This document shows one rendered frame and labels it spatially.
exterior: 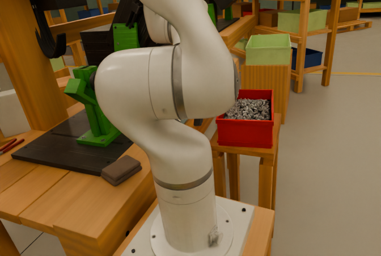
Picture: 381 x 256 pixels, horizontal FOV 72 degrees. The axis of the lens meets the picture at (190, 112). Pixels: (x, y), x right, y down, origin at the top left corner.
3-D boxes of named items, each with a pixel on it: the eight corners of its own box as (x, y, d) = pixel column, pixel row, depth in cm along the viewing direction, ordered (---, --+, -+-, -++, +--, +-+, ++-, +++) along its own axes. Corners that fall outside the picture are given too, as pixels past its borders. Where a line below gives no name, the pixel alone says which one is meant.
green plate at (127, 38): (148, 73, 118) (146, 24, 113) (137, 74, 111) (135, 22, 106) (126, 73, 122) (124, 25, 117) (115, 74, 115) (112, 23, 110)
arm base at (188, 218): (248, 219, 62) (248, 156, 53) (203, 293, 49) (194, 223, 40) (183, 190, 72) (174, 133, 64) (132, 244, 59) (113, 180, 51)
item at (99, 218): (239, 78, 189) (238, 57, 182) (111, 280, 66) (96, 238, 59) (220, 78, 194) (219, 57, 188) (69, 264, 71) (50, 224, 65)
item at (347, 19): (344, 24, 714) (347, 6, 695) (371, 27, 644) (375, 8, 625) (307, 30, 687) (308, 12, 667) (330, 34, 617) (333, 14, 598)
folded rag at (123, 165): (115, 188, 74) (112, 179, 73) (100, 176, 79) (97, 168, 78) (143, 169, 80) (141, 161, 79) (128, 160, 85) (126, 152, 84)
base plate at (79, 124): (211, 68, 172) (210, 66, 171) (104, 177, 82) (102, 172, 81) (154, 68, 188) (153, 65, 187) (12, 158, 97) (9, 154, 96)
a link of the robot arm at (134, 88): (211, 190, 46) (200, 55, 35) (110, 189, 49) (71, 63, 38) (214, 149, 56) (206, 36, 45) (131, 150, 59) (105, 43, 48)
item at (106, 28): (155, 80, 157) (144, 20, 142) (126, 100, 132) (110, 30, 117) (128, 79, 164) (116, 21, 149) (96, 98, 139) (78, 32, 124)
